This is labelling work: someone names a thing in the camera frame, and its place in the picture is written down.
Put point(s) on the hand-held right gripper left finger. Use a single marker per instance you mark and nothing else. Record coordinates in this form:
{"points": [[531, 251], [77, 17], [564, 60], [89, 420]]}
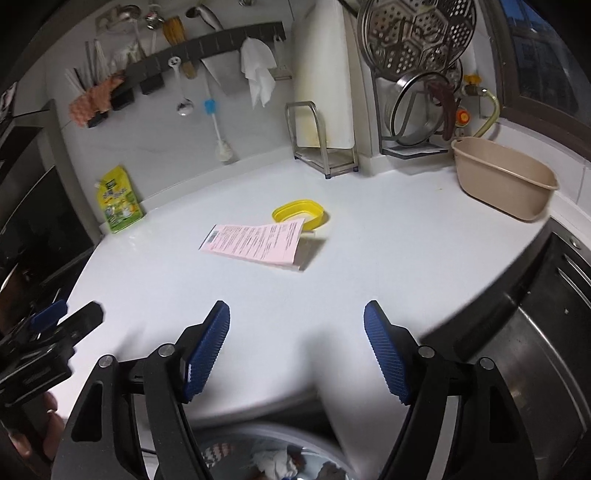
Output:
{"points": [[207, 350]]}

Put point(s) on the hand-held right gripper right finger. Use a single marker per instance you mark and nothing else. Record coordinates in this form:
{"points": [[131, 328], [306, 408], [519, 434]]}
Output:
{"points": [[385, 350]]}

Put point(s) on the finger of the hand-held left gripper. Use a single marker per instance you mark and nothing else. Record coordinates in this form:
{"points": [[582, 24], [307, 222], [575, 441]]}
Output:
{"points": [[48, 314], [81, 323]]}

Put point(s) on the pink paper leaflet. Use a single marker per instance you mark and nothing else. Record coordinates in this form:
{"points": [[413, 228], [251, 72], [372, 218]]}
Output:
{"points": [[249, 242]]}

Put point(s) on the white tissue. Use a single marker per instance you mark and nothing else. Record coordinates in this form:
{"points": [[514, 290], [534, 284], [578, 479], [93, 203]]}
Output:
{"points": [[272, 464]]}

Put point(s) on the yellow plastic lid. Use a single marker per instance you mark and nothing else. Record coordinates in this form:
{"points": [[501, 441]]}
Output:
{"points": [[295, 204]]}

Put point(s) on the person's left hand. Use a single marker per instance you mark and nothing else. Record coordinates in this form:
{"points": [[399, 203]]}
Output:
{"points": [[53, 434]]}

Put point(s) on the black kitchen appliance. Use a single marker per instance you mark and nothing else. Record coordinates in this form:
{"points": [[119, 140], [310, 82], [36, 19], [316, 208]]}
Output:
{"points": [[37, 207]]}

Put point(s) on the yellow seasoning pouch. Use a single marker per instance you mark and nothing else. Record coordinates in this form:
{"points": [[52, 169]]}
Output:
{"points": [[117, 203]]}

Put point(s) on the stainless steel sink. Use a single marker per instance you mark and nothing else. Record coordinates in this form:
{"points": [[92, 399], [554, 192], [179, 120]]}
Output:
{"points": [[545, 346]]}

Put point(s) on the beige plastic basin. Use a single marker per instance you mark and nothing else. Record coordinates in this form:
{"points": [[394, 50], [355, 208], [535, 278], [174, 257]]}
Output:
{"points": [[503, 189]]}

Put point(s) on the orange dish cloth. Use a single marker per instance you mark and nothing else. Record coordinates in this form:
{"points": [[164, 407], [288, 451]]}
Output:
{"points": [[115, 83], [87, 106]]}

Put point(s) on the metal cutting board rack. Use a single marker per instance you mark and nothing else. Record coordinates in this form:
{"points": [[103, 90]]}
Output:
{"points": [[325, 147]]}

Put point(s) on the dark metal lid rack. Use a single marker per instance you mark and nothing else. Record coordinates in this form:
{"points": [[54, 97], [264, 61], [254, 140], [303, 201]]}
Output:
{"points": [[376, 115]]}

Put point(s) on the metal ladle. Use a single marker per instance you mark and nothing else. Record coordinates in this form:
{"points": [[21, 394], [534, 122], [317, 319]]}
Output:
{"points": [[185, 108]]}

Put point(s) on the blue and white bottle brush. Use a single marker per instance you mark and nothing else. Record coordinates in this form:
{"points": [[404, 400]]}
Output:
{"points": [[210, 108]]}

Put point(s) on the bundle of white chopsticks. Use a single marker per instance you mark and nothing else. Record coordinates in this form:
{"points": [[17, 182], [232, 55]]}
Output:
{"points": [[87, 64]]}

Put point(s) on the yellow gas valve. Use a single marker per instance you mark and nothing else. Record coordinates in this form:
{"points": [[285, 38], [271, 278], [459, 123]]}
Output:
{"points": [[472, 85]]}

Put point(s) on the white hanging cloth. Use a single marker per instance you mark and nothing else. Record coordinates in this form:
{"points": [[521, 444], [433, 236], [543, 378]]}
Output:
{"points": [[256, 69]]}

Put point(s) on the white cutting board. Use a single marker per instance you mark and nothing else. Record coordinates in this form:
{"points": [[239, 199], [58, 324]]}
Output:
{"points": [[323, 69]]}

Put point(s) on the yellow bamboo brush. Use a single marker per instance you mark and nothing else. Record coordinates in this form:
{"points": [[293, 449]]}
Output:
{"points": [[171, 30]]}

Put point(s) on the perforated steel steamer plate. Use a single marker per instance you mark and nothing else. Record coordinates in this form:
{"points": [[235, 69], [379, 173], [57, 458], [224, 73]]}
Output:
{"points": [[415, 37]]}

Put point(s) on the metal spoon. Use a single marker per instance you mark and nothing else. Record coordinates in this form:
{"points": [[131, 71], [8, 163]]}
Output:
{"points": [[205, 17]]}

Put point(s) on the window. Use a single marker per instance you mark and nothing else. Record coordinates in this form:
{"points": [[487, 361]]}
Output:
{"points": [[545, 60]]}

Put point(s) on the black wall utensil rail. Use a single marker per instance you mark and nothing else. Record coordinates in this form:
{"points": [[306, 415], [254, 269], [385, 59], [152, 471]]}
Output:
{"points": [[231, 39]]}

